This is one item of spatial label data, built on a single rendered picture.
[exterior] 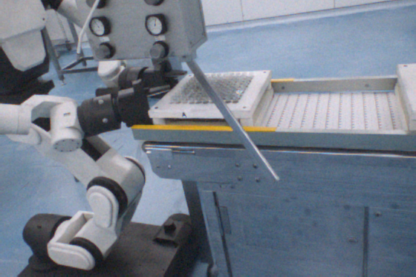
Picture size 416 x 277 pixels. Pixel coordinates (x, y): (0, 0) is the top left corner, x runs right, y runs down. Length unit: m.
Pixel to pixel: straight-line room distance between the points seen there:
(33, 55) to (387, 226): 1.02
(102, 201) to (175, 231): 0.46
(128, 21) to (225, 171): 0.38
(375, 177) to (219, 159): 0.31
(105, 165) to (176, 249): 0.49
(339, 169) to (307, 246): 0.28
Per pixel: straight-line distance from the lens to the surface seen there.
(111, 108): 0.83
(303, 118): 0.83
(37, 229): 1.59
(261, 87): 0.83
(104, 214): 1.17
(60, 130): 0.84
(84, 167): 1.16
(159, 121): 0.82
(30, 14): 1.16
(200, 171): 0.82
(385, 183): 0.76
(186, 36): 0.65
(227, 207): 0.93
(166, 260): 1.43
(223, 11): 5.95
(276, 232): 0.95
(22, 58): 1.13
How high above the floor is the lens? 1.20
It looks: 25 degrees down
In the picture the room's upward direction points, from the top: 11 degrees counter-clockwise
